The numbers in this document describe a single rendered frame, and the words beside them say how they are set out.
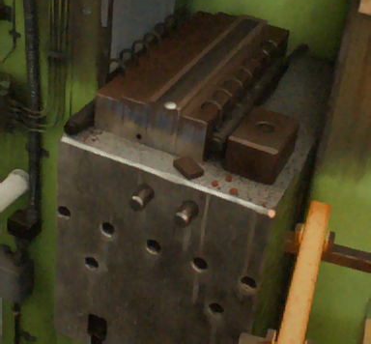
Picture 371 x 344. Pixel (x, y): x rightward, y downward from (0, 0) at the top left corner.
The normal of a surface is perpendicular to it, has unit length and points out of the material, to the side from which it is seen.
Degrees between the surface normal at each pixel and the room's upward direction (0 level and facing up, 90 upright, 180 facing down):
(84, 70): 90
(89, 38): 90
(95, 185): 90
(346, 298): 90
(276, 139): 0
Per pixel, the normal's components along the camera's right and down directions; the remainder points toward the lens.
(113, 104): -0.39, 0.43
